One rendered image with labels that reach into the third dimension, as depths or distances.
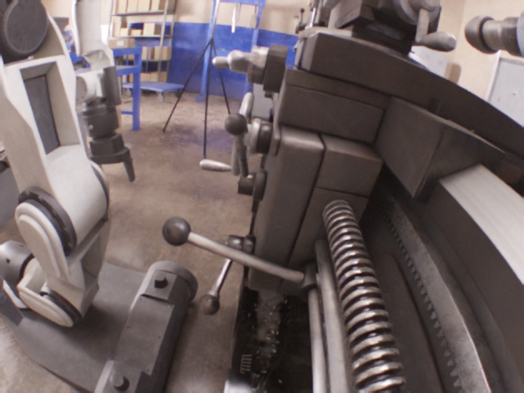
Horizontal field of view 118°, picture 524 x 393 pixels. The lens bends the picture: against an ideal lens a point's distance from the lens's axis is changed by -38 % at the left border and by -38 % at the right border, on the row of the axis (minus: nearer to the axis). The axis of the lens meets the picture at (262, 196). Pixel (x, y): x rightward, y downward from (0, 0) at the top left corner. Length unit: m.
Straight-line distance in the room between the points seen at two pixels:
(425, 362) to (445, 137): 0.21
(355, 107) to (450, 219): 0.19
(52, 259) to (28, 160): 0.17
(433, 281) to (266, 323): 0.39
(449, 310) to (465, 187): 0.11
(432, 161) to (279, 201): 0.19
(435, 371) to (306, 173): 0.26
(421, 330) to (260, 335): 0.35
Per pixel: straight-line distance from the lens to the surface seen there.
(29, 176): 0.48
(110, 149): 0.65
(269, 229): 0.35
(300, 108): 0.33
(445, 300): 0.23
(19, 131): 0.45
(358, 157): 0.31
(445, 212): 0.25
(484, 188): 0.25
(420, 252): 0.27
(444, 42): 0.27
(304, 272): 0.38
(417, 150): 0.27
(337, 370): 0.26
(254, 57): 0.44
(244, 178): 0.44
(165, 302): 0.83
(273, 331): 0.55
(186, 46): 5.00
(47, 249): 0.47
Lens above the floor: 0.89
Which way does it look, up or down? 31 degrees down
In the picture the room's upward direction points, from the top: 12 degrees clockwise
